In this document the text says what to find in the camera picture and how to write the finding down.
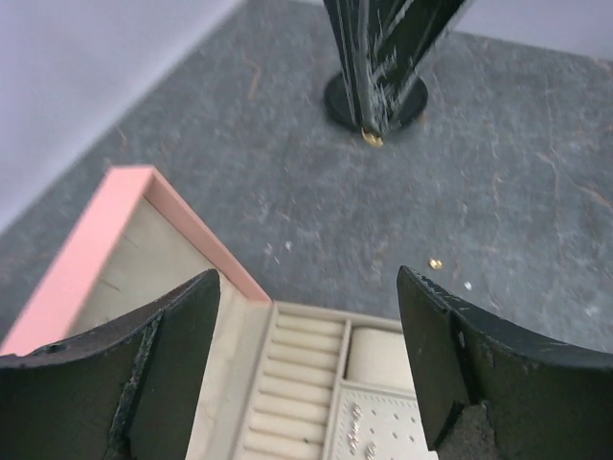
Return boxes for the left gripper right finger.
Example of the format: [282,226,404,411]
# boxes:
[397,267,612,459]

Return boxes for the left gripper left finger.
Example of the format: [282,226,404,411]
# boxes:
[1,269,220,459]

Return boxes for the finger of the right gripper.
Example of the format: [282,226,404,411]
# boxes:
[324,0,471,139]

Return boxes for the pink jewelry box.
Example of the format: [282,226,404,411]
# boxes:
[1,166,434,459]

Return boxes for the black round stand base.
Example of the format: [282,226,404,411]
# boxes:
[323,72,429,129]

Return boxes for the rhinestone earring pair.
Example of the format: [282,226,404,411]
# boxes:
[347,404,379,456]

